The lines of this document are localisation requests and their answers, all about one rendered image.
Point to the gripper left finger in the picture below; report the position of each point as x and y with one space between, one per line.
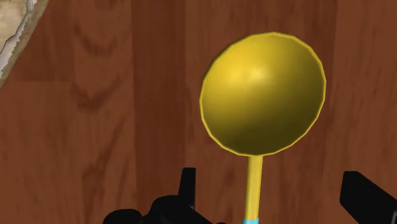
187 189

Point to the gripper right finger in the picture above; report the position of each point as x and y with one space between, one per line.
369 198

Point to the yellow ladle with blue band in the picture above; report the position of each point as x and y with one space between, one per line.
262 96

